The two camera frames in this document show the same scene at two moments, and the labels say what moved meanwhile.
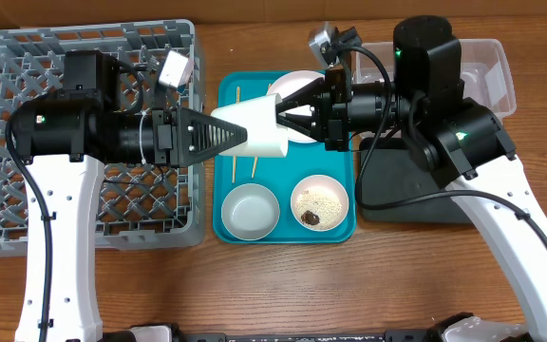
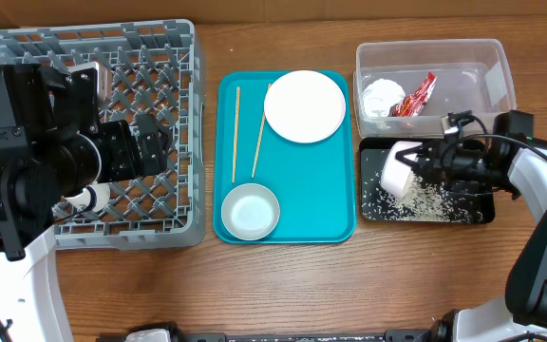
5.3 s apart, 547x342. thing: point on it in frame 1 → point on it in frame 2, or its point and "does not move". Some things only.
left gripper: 179,138 → 116,138
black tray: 390,175 does not move
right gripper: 330,114 → 427,162
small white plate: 325,197 → 395,172
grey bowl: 250,212 does not move
